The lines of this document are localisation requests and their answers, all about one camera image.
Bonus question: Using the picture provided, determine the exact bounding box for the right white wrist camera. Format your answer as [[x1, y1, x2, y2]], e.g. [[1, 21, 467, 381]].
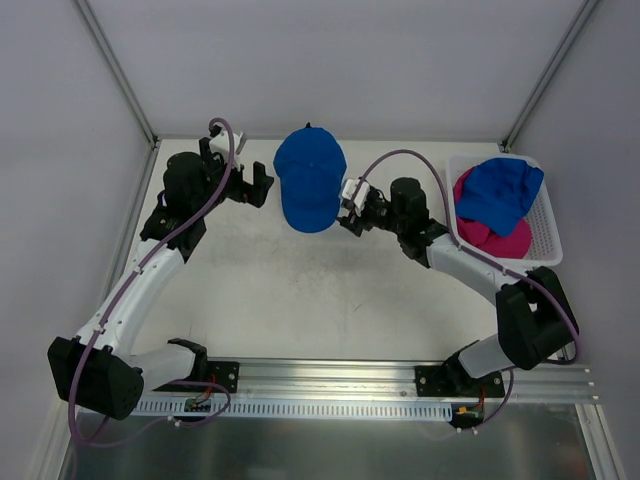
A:
[[340, 178, 370, 216]]

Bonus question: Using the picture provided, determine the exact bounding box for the blue cap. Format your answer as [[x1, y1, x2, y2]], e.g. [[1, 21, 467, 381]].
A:
[[273, 124, 347, 234], [456, 157, 544, 237]]

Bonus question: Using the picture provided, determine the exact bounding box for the white plastic basket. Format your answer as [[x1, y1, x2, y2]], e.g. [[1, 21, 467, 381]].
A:
[[445, 153, 563, 269]]

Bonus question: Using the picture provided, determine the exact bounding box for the aluminium mounting rail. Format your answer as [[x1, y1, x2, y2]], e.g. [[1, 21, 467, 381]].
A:
[[134, 357, 601, 405]]

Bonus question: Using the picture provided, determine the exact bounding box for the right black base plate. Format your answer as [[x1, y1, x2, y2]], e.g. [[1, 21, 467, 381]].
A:
[[414, 363, 506, 398]]

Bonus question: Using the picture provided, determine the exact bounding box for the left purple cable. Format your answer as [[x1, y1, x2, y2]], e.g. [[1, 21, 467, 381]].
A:
[[67, 116, 236, 447]]

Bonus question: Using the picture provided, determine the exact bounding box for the white slotted cable duct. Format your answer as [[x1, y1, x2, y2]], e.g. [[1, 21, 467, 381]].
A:
[[133, 395, 453, 423]]

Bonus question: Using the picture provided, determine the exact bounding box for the purple cable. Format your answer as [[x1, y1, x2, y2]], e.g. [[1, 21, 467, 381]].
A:
[[67, 116, 236, 447], [357, 148, 581, 439]]

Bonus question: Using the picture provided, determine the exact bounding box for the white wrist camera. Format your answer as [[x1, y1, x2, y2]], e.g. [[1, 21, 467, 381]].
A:
[[340, 178, 370, 216], [209, 130, 246, 156]]

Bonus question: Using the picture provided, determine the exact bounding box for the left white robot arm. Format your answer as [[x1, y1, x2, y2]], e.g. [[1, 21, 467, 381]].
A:
[[47, 128, 274, 420]]

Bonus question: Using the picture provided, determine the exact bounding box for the left aluminium frame post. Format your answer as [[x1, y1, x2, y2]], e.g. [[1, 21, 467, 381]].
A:
[[71, 0, 158, 146]]

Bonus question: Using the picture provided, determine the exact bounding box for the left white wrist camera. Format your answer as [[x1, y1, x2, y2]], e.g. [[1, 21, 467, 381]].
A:
[[209, 130, 246, 156]]

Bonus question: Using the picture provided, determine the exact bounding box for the right aluminium frame post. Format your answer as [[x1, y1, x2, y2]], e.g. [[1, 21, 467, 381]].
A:
[[498, 0, 602, 153]]

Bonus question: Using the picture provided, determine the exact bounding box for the pink cap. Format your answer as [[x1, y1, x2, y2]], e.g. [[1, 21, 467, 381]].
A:
[[452, 166, 533, 260]]

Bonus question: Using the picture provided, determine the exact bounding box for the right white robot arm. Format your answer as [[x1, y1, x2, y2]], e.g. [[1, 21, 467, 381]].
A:
[[338, 177, 579, 396]]

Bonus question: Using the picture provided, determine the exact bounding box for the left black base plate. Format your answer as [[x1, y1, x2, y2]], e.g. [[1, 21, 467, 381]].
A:
[[156, 359, 240, 394]]

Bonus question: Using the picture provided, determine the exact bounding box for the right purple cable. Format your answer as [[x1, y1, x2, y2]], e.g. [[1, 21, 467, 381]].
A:
[[357, 148, 581, 439]]

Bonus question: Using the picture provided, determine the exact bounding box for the aluminium frame post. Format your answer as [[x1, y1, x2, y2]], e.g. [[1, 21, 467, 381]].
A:
[[498, 0, 602, 153], [71, 0, 158, 146]]

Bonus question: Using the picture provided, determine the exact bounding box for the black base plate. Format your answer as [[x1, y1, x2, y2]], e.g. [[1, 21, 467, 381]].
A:
[[156, 359, 240, 394], [414, 363, 506, 398]]

